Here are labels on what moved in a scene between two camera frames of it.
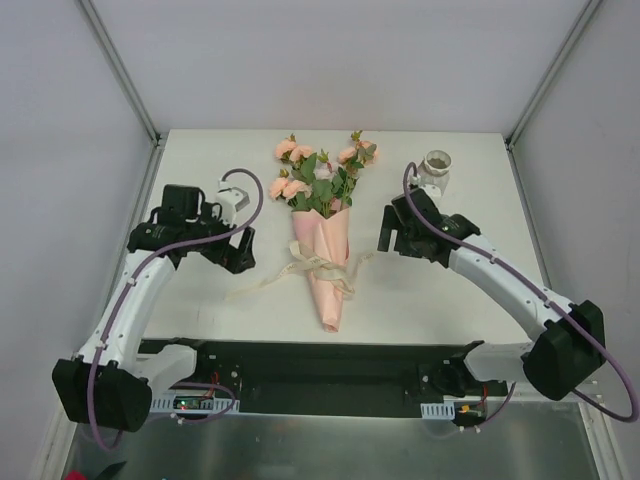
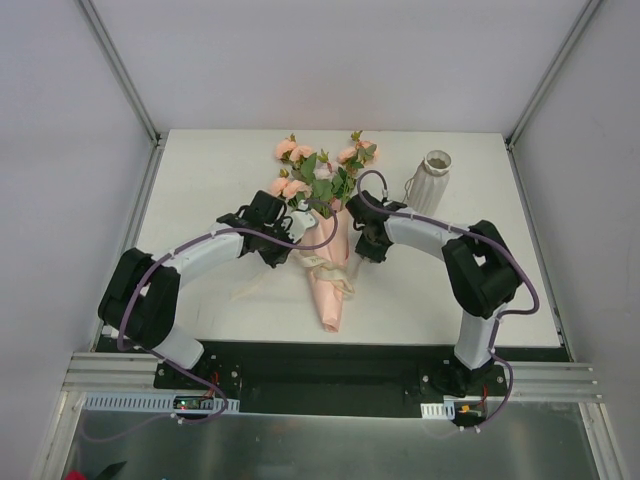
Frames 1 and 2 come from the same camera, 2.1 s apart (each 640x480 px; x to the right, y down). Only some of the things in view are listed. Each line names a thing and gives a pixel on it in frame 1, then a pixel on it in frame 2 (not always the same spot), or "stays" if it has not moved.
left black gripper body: [239, 250] → [275, 248]
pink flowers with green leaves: [310, 181] stays
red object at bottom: [75, 475] stays
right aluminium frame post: [553, 70] stays
